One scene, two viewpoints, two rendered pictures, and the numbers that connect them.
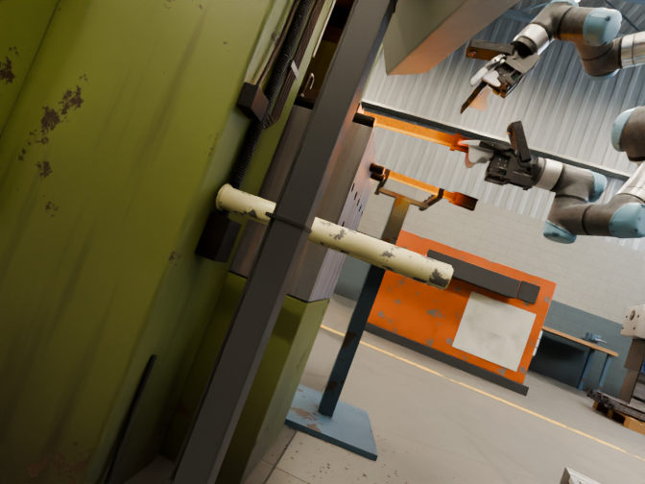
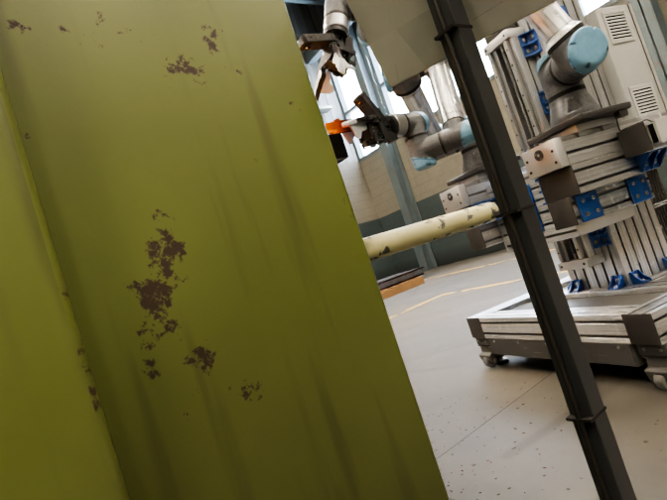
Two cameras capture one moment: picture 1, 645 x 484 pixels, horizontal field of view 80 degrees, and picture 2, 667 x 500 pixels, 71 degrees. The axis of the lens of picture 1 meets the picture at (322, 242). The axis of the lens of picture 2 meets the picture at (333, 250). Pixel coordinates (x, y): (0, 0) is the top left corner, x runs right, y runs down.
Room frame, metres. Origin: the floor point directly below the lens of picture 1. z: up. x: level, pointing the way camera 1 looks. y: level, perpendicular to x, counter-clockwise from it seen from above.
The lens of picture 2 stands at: (0.18, 0.83, 0.60)
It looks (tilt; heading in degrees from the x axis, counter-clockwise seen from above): 3 degrees up; 313
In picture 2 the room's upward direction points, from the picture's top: 18 degrees counter-clockwise
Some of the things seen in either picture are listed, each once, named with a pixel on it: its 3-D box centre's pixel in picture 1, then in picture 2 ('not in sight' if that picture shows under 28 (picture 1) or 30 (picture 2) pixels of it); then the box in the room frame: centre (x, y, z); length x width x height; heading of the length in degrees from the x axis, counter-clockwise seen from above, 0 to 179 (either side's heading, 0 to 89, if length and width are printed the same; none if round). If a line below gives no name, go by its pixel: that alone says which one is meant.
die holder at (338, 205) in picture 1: (262, 195); not in sight; (1.14, 0.22, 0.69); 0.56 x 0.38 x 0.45; 79
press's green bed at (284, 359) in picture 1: (205, 340); not in sight; (1.14, 0.22, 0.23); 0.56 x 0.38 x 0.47; 79
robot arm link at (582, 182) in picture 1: (576, 184); (411, 124); (0.96, -0.56, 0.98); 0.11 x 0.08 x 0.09; 79
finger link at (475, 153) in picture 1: (474, 152); (355, 129); (0.99, -0.29, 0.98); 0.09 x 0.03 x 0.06; 82
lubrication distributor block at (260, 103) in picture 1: (252, 102); (329, 152); (0.69, 0.21, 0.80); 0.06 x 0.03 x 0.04; 169
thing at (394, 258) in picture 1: (329, 235); (429, 230); (0.69, -0.01, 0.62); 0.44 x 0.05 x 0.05; 79
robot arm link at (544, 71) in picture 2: not in sight; (560, 72); (0.57, -0.87, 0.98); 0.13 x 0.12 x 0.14; 132
